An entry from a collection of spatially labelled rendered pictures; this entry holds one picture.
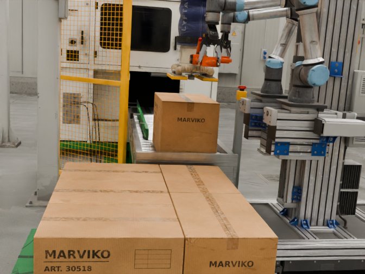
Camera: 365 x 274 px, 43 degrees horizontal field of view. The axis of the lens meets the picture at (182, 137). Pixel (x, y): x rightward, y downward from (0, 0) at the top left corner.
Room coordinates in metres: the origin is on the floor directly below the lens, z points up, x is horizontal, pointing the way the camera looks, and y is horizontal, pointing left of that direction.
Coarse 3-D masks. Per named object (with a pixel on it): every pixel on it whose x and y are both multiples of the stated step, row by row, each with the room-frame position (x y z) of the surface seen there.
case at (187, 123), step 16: (160, 96) 3.37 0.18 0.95; (176, 96) 3.44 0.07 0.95; (192, 96) 3.52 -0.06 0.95; (160, 112) 3.16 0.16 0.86; (176, 112) 3.11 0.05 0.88; (192, 112) 3.13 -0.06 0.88; (208, 112) 3.14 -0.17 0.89; (160, 128) 3.11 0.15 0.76; (176, 128) 3.11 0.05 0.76; (192, 128) 3.13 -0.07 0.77; (208, 128) 3.14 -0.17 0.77; (160, 144) 3.09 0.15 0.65; (176, 144) 3.11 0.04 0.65; (192, 144) 3.13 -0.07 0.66; (208, 144) 3.14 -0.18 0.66
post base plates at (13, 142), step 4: (12, 132) 5.63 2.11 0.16; (12, 136) 5.63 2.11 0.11; (12, 140) 5.63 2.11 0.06; (16, 140) 5.64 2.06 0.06; (20, 140) 5.76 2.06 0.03; (0, 144) 5.47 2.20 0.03; (4, 144) 5.49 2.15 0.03; (8, 144) 5.50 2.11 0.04; (12, 144) 5.49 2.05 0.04; (16, 144) 5.53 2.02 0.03; (20, 144) 5.69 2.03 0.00; (260, 148) 6.19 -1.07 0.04; (260, 152) 6.08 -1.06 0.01; (264, 152) 5.96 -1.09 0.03
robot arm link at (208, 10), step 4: (208, 0) 2.42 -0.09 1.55; (212, 0) 2.41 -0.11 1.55; (216, 0) 2.41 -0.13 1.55; (220, 0) 2.41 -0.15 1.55; (224, 0) 2.42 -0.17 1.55; (208, 4) 2.42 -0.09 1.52; (212, 4) 2.41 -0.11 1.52; (216, 4) 2.41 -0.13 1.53; (220, 4) 2.42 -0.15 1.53; (208, 8) 2.42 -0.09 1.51; (212, 8) 2.41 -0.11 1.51; (216, 8) 2.41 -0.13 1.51; (220, 8) 2.43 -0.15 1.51; (208, 12) 2.42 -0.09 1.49; (212, 12) 2.41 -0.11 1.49; (216, 12) 2.41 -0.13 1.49; (220, 12) 2.44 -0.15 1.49
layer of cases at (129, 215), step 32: (64, 192) 2.25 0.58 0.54; (96, 192) 2.29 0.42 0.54; (128, 192) 2.32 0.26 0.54; (160, 192) 2.35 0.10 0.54; (192, 192) 2.39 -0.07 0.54; (224, 192) 2.42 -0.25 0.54; (64, 224) 1.84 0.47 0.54; (96, 224) 1.86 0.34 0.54; (128, 224) 1.88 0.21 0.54; (160, 224) 1.91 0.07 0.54; (192, 224) 1.93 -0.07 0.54; (224, 224) 1.95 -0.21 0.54; (256, 224) 1.98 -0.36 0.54; (64, 256) 1.71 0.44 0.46; (96, 256) 1.73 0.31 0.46; (128, 256) 1.75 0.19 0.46; (160, 256) 1.77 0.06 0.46; (192, 256) 1.79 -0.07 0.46; (224, 256) 1.81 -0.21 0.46; (256, 256) 1.83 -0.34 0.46
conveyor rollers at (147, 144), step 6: (144, 114) 5.21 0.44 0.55; (150, 114) 5.23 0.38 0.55; (138, 120) 4.75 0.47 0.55; (150, 120) 4.78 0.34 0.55; (138, 126) 4.39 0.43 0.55; (150, 126) 4.41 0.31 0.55; (138, 132) 4.04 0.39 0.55; (150, 132) 4.13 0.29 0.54; (144, 138) 3.85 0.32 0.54; (150, 138) 3.86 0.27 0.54; (144, 144) 3.59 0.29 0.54; (150, 144) 3.59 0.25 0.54; (144, 150) 3.33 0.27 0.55; (150, 150) 3.34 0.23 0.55
